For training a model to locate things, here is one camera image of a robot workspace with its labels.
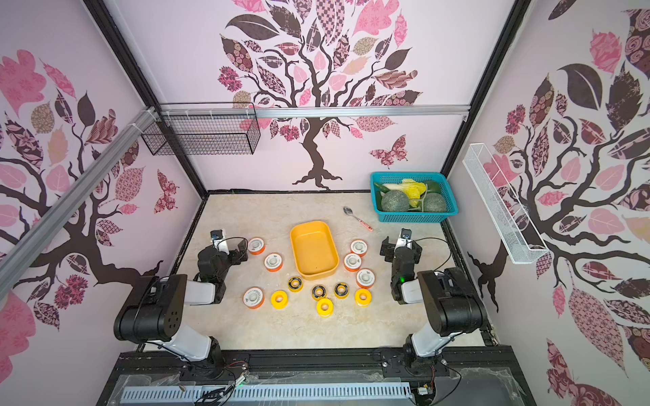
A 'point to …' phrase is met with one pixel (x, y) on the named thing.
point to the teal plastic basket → (411, 196)
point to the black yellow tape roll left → (295, 284)
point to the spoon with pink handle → (348, 211)
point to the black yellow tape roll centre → (319, 292)
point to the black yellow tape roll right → (341, 291)
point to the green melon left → (394, 201)
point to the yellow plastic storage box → (314, 249)
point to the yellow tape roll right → (363, 297)
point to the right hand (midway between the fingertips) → (400, 240)
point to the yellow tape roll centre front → (325, 314)
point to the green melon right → (434, 202)
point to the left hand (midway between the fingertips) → (232, 244)
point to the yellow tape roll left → (279, 299)
